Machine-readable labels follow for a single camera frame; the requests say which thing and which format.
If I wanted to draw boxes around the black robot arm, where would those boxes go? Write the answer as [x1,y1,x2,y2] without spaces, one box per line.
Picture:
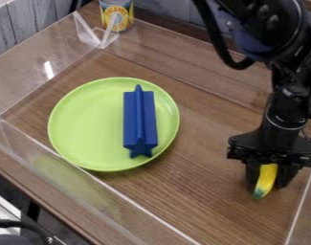
[194,0,311,199]

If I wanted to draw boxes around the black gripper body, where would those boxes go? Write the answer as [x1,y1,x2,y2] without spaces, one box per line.
[228,114,311,167]

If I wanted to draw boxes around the yellow toy banana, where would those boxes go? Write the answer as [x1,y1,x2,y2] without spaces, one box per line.
[253,164,278,200]

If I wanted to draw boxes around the black cable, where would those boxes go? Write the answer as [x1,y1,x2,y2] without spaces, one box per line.
[192,0,258,71]

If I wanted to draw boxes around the yellow blue tin can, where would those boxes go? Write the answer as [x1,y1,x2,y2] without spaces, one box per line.
[100,0,136,33]

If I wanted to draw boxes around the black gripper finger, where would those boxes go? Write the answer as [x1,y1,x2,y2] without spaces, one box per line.
[276,165,300,189]
[246,159,262,192]

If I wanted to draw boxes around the clear acrylic tray walls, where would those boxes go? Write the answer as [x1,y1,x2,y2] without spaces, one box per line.
[0,4,311,245]

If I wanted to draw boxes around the blue star-shaped block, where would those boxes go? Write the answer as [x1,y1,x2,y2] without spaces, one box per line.
[124,84,160,158]

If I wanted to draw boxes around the black chair armrest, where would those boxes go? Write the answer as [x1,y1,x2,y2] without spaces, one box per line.
[0,219,50,245]

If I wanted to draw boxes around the green round plate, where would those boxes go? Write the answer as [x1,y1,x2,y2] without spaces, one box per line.
[48,77,181,172]

